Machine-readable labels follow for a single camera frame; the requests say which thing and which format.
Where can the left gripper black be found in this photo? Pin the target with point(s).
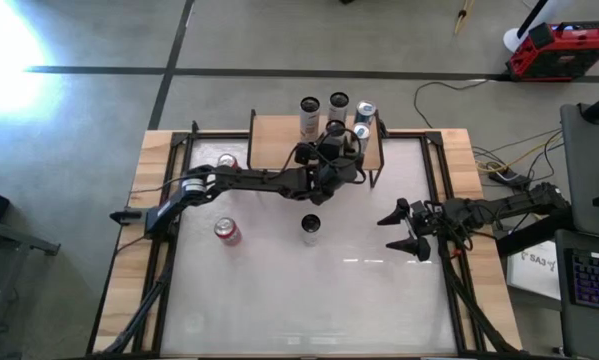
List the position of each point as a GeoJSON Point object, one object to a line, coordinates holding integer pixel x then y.
{"type": "Point", "coordinates": [336, 175]}

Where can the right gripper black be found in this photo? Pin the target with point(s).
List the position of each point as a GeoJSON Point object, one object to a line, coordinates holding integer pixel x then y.
{"type": "Point", "coordinates": [429, 220]}

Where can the white Celsius Tropical Vibe can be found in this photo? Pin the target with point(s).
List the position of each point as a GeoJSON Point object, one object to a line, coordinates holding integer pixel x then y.
{"type": "Point", "coordinates": [336, 127]}

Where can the blue silver slim drink can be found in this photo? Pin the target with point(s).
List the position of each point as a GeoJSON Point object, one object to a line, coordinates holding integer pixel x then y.
{"type": "Point", "coordinates": [365, 109]}
{"type": "Point", "coordinates": [361, 132]}

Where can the slim white black-topped Celsius can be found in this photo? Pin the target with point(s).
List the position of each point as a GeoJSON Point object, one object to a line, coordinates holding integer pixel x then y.
{"type": "Point", "coordinates": [309, 122]}
{"type": "Point", "coordinates": [338, 102]}

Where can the white Celsius Peach Vibe can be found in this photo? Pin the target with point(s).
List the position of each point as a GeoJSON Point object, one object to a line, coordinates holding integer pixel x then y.
{"type": "Point", "coordinates": [311, 223]}

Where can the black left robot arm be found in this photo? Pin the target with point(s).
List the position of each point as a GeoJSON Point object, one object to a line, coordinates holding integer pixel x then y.
{"type": "Point", "coordinates": [259, 180]}

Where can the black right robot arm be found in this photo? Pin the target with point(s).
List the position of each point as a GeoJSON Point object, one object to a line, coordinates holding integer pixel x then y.
{"type": "Point", "coordinates": [504, 205]}

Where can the red Fanta strawberry can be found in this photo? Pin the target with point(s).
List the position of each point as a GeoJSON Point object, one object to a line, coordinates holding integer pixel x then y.
{"type": "Point", "coordinates": [227, 160]}
{"type": "Point", "coordinates": [227, 230]}

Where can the black power strip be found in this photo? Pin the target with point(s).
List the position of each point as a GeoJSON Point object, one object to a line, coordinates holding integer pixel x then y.
{"type": "Point", "coordinates": [510, 177]}

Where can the black diagonal desk bar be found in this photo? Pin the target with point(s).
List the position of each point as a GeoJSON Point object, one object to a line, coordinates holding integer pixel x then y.
{"type": "Point", "coordinates": [534, 236]}

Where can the white paper sign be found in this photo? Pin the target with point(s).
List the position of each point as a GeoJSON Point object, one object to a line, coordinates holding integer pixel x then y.
{"type": "Point", "coordinates": [534, 272]}

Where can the grey side table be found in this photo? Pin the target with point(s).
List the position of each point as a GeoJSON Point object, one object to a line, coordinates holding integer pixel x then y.
{"type": "Point", "coordinates": [589, 165]}

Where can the black backlit keyboard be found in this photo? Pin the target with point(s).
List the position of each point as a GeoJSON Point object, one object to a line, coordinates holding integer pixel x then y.
{"type": "Point", "coordinates": [596, 280]}

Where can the grey desk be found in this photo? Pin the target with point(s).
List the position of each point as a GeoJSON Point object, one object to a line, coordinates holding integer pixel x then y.
{"type": "Point", "coordinates": [591, 335]}
{"type": "Point", "coordinates": [19, 240]}

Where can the white floor stand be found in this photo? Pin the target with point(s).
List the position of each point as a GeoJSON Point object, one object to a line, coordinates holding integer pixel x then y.
{"type": "Point", "coordinates": [515, 41]}

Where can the red and black toolbox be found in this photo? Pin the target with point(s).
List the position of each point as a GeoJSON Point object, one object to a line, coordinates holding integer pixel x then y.
{"type": "Point", "coordinates": [564, 55]}

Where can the wooden shelf with black frame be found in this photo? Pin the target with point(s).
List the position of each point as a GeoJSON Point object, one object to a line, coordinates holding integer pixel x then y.
{"type": "Point", "coordinates": [274, 145]}

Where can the black metal table frame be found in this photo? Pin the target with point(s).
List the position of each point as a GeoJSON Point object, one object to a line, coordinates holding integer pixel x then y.
{"type": "Point", "coordinates": [219, 134]}

